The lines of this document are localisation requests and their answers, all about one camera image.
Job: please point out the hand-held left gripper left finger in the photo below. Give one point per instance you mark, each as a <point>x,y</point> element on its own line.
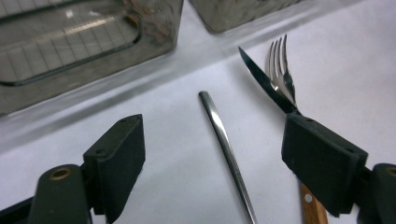
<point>118,161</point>

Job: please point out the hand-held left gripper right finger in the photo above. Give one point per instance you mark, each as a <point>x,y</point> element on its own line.
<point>323,165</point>

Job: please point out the smoked clear plastic bin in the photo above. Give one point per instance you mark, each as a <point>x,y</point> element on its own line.
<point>93,71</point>
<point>233,15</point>

